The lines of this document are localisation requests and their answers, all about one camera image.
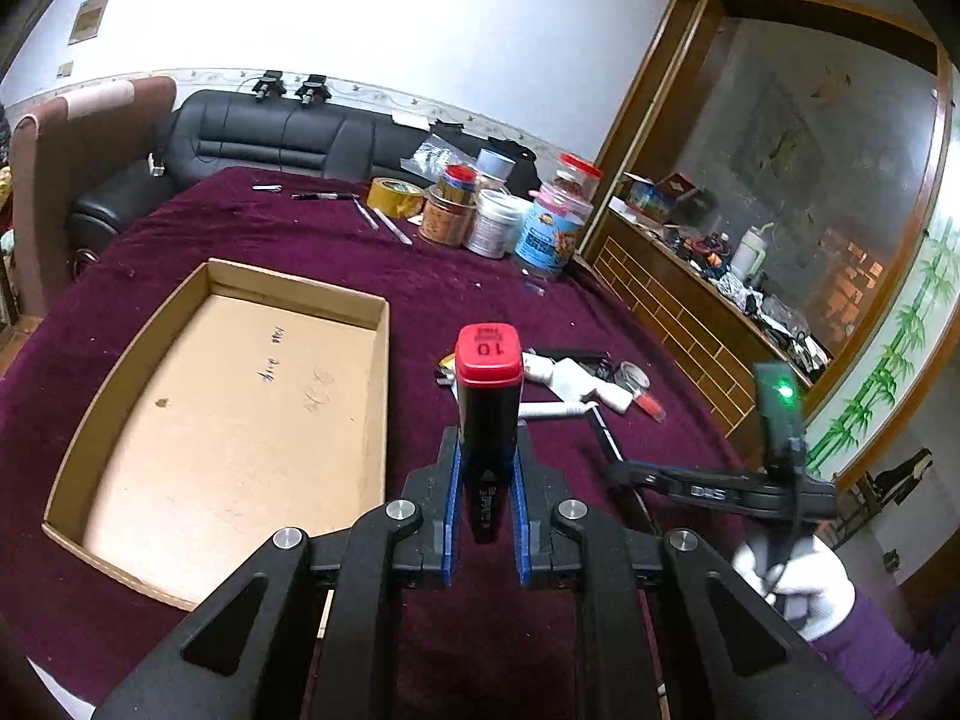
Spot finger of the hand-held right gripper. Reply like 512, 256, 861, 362
604, 457, 770, 520

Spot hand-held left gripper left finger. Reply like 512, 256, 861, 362
90, 426, 460, 720

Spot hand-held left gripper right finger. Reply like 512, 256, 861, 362
512, 426, 875, 720

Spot black bottle with red cap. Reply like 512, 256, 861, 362
454, 322, 524, 545

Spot shallow cardboard box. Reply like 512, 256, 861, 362
43, 258, 392, 611

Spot person's right forearm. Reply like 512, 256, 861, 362
810, 592, 938, 720

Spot person's right hand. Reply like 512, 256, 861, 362
731, 536, 856, 642

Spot thin black rod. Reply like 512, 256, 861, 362
589, 405, 627, 466

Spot thin white tube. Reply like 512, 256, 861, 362
517, 401, 601, 421

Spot wooden cabinet with mirror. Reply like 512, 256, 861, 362
581, 0, 955, 481

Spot white plastic bottle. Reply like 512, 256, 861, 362
730, 223, 773, 280

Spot colourful box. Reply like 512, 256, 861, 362
626, 172, 702, 222

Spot white plastic tub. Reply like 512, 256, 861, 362
463, 189, 530, 259

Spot brown snack jar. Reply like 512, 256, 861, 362
417, 163, 479, 247

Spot yellow tape roll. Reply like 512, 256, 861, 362
366, 177, 423, 220

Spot red lid clear jar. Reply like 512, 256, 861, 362
551, 153, 603, 203

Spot grey white cup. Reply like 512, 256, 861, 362
476, 148, 518, 185

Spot clear plastic bag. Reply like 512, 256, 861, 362
400, 136, 481, 185

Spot black bag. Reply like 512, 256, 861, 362
487, 136, 541, 192

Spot black leather sofa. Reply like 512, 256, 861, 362
67, 88, 541, 241

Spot brown armchair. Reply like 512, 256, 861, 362
9, 75, 178, 316

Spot small wall plaque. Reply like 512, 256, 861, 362
70, 0, 106, 44

